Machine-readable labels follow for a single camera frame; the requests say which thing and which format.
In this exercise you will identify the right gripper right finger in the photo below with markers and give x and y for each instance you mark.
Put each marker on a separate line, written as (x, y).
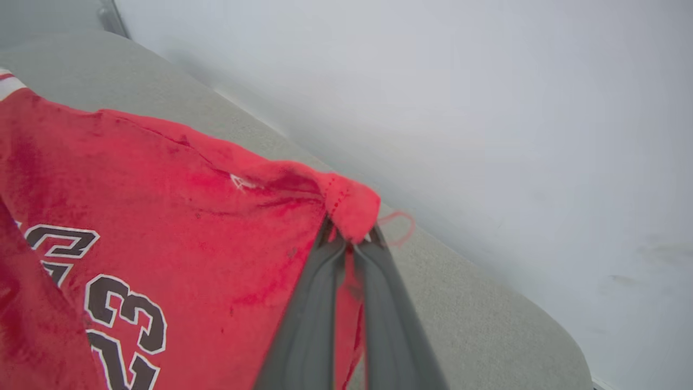
(395, 325)

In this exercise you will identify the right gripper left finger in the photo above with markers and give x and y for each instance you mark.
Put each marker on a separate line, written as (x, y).
(306, 325)

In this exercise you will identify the red and white jersey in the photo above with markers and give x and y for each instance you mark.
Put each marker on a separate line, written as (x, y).
(162, 216)

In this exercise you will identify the black baseboard strip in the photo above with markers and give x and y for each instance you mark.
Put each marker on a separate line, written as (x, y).
(112, 16)

